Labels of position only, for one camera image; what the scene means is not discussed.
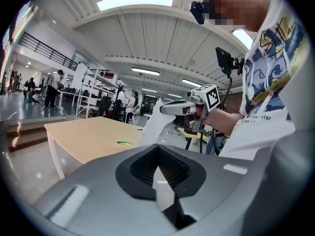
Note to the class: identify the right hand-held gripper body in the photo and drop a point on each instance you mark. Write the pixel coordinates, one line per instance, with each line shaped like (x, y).
(209, 97)

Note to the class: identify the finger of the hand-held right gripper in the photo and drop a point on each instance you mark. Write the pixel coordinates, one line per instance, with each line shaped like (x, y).
(172, 108)

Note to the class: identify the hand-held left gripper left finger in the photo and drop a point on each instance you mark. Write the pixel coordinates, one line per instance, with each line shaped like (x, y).
(98, 193)

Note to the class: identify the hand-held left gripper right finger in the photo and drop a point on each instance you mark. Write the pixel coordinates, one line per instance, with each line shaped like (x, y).
(233, 185)

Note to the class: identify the white cloth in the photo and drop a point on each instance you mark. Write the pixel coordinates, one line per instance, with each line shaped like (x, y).
(155, 122)

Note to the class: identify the person's right forearm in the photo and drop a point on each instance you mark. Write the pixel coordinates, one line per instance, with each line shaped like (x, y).
(224, 123)

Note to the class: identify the person's right hand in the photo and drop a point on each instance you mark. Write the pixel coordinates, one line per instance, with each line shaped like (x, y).
(200, 112)

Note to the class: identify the rectangular ceiling light panel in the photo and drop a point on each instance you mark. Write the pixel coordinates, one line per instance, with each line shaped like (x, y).
(145, 71)
(135, 2)
(192, 83)
(243, 39)

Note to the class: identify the black square-base floor stand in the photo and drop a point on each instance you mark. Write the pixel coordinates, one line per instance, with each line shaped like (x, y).
(189, 141)

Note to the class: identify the black phone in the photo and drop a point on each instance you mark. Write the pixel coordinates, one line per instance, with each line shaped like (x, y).
(222, 59)

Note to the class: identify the wooden table with white legs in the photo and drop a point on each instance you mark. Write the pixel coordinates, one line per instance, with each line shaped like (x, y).
(93, 136)

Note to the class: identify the person in white printed shirt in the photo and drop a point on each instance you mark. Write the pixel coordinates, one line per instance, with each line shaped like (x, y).
(265, 82)

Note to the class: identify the black office chair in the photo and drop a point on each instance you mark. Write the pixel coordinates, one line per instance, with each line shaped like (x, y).
(105, 107)

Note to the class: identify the white metal shelf rack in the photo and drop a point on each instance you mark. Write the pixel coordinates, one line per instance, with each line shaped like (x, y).
(101, 77)

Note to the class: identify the wooden stage steps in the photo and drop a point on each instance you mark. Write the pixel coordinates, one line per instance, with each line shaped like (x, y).
(29, 134)

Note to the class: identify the person's head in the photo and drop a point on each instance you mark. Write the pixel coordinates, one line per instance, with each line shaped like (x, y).
(236, 6)

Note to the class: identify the black balcony railing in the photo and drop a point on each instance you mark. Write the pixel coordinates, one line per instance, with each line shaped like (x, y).
(61, 59)

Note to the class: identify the yellow wooden frame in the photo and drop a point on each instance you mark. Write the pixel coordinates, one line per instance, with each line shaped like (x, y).
(194, 134)

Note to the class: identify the black head-mounted camera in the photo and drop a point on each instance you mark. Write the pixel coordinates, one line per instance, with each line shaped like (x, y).
(198, 11)

